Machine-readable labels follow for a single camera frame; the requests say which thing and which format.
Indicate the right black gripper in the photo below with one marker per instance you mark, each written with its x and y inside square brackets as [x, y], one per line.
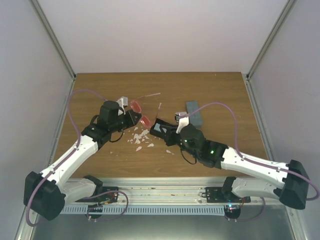
[168, 138]

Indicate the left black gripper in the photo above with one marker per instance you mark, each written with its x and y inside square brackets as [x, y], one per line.
[132, 122]

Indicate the black glasses case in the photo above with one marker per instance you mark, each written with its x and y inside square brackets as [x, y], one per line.
[163, 124]

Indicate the red translucent sunglasses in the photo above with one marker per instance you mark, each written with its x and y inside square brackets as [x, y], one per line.
[146, 119]

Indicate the green glasses case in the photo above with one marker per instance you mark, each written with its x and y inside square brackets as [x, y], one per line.
[196, 118]

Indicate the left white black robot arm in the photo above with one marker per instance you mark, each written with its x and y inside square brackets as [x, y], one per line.
[49, 191]

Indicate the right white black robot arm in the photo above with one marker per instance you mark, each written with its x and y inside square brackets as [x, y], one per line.
[286, 182]

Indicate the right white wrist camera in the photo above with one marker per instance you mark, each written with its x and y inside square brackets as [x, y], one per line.
[182, 119]

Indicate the aluminium mounting rail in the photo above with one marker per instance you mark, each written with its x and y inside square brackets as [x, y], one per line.
[132, 191]

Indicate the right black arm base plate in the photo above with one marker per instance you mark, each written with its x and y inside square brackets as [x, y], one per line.
[222, 195]

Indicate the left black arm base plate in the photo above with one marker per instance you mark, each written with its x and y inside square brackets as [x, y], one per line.
[107, 195]

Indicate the grey slotted cable duct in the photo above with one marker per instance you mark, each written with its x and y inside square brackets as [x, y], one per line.
[194, 210]

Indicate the left aluminium frame post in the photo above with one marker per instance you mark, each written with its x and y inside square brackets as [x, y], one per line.
[52, 36]

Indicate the aluminium frame post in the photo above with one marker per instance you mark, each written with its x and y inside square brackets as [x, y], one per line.
[52, 36]
[271, 36]

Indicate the right aluminium frame post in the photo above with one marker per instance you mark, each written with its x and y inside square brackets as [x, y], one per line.
[271, 36]

